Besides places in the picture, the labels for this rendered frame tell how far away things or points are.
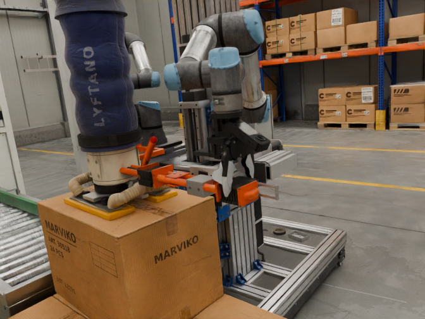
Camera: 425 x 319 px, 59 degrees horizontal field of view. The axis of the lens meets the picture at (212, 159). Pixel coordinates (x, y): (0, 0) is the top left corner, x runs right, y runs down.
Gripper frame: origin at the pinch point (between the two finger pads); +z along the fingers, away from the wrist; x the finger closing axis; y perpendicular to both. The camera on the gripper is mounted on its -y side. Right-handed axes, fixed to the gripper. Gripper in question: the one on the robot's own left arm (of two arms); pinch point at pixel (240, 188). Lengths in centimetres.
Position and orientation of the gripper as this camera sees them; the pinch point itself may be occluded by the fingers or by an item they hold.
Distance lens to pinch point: 97.3
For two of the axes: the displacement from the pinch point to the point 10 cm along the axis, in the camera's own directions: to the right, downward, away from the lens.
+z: 0.9, 9.7, 2.2
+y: -7.2, -0.9, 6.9
